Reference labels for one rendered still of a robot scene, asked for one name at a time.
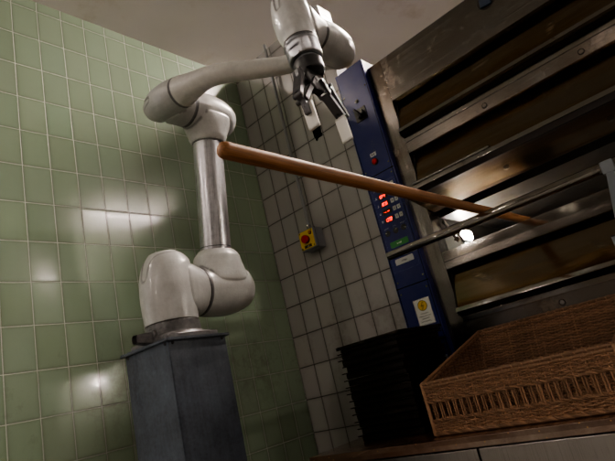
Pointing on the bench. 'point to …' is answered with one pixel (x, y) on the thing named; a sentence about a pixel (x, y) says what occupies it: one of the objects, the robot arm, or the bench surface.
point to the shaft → (237, 153)
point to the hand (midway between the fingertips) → (330, 131)
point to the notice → (424, 311)
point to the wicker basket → (527, 372)
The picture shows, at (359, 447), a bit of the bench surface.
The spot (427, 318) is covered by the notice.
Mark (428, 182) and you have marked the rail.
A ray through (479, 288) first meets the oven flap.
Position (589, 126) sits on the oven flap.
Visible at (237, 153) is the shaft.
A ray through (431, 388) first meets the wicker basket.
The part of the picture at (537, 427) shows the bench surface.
